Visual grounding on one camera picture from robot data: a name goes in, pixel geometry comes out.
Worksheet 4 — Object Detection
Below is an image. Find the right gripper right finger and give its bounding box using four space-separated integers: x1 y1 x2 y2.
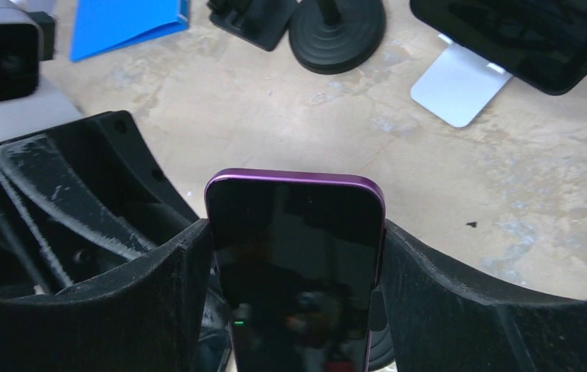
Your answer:
380 222 587 371

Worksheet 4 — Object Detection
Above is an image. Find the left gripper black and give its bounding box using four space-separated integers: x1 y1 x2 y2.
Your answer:
0 111 199 298

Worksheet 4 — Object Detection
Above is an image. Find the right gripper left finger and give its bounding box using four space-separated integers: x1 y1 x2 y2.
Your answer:
0 219 212 371

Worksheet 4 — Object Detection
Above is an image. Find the purple-cased phone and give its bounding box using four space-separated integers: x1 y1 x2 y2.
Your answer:
204 168 385 371

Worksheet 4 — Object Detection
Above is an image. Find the black folding phone stand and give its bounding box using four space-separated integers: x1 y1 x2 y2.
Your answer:
206 0 299 52

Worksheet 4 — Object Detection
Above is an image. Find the black round-base pole stand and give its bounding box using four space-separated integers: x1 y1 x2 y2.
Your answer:
288 0 386 74

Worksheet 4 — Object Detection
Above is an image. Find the silver phone stand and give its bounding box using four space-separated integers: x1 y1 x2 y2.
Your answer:
410 34 513 128

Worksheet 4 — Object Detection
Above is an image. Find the black phone on silver stand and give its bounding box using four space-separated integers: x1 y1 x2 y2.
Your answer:
409 0 587 95

